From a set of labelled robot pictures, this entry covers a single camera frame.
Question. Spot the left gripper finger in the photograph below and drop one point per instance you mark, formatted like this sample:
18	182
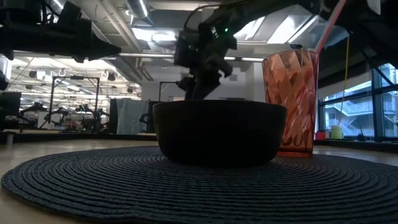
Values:
105	48

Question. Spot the long ceiling light strip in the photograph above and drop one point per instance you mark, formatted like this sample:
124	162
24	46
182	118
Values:
146	55

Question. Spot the black bowl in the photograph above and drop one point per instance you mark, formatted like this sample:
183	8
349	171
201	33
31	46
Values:
217	133

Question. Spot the red straw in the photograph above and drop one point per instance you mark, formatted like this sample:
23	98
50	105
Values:
331	23

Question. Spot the large window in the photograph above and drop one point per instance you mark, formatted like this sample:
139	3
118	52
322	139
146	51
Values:
360	102

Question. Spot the black gantry frame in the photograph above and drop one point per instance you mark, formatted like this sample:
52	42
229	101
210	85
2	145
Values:
74	102

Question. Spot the dark round woven placemat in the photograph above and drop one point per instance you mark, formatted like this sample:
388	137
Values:
155	193

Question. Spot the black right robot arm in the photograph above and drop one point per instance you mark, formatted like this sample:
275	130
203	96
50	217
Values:
373	25

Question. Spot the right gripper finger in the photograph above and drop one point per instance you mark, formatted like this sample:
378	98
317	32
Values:
211	81
189	88

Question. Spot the orange faceted plastic cup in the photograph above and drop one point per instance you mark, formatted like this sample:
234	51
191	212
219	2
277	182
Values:
292	102

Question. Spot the grey fabric panel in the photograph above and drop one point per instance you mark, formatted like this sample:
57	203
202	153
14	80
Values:
130	115

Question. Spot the yellow-green container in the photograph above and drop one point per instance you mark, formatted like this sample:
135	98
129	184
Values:
336	132

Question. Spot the red box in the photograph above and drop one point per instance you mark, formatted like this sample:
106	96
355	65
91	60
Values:
320	136

